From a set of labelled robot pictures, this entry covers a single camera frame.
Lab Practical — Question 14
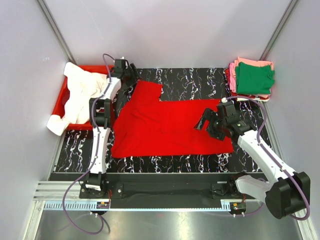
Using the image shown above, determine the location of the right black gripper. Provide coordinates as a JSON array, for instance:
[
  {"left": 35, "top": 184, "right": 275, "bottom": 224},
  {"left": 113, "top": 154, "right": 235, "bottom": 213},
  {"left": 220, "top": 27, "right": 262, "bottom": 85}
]
[{"left": 193, "top": 108, "right": 227, "bottom": 142}]

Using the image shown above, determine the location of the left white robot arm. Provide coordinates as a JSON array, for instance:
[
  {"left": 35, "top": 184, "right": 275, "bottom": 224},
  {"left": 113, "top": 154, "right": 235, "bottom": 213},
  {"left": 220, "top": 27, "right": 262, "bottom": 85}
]
[{"left": 79, "top": 57, "right": 139, "bottom": 199}]

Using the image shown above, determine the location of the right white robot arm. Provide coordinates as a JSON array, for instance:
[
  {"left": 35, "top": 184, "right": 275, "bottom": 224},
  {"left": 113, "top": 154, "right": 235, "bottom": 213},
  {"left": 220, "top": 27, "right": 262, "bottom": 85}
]
[{"left": 194, "top": 97, "right": 311, "bottom": 221}]

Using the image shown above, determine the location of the white folded t-shirt bottom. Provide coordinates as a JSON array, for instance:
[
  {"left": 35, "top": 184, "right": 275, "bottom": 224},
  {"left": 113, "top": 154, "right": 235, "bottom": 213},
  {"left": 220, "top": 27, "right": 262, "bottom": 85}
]
[{"left": 236, "top": 95, "right": 270, "bottom": 102}]

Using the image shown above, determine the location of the white t-shirt in bin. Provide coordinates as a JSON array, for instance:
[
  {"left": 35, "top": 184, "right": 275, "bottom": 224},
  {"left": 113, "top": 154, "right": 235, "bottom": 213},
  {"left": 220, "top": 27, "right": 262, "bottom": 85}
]
[{"left": 46, "top": 62, "right": 107, "bottom": 136}]

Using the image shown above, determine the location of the pink folded t-shirt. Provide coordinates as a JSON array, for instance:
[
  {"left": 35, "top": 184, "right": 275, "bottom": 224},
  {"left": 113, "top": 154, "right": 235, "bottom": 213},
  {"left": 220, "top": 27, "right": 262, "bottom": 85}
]
[{"left": 229, "top": 57, "right": 274, "bottom": 92}]

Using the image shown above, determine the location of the green folded t-shirt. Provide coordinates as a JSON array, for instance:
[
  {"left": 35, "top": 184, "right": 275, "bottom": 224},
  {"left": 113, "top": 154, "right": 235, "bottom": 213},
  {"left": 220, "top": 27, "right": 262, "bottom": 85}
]
[{"left": 235, "top": 62, "right": 275, "bottom": 95}]

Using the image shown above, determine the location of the red plastic bin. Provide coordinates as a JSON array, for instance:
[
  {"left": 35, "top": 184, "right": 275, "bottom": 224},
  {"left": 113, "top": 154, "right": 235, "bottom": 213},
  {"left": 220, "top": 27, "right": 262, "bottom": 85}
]
[{"left": 52, "top": 65, "right": 108, "bottom": 131}]

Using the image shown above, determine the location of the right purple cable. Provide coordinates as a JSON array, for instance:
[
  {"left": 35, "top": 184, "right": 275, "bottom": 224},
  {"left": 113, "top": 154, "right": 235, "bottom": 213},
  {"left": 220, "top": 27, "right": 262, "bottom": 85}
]
[{"left": 222, "top": 95, "right": 312, "bottom": 221}]

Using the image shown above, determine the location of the purple cable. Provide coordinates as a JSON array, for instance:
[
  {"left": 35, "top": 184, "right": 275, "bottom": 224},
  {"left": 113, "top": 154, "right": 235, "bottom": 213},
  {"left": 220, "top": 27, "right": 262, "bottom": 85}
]
[
  {"left": 62, "top": 53, "right": 118, "bottom": 236},
  {"left": 222, "top": 95, "right": 312, "bottom": 221}
]

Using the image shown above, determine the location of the slotted cable duct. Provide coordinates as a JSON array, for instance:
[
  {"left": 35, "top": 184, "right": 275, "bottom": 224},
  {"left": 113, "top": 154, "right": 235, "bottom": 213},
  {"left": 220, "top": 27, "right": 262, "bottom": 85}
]
[{"left": 43, "top": 199, "right": 235, "bottom": 213}]

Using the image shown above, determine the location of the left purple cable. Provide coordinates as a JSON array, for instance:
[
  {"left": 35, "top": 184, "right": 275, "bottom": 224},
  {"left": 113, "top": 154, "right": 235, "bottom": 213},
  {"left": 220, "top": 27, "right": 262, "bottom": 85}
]
[{"left": 62, "top": 53, "right": 118, "bottom": 236}]

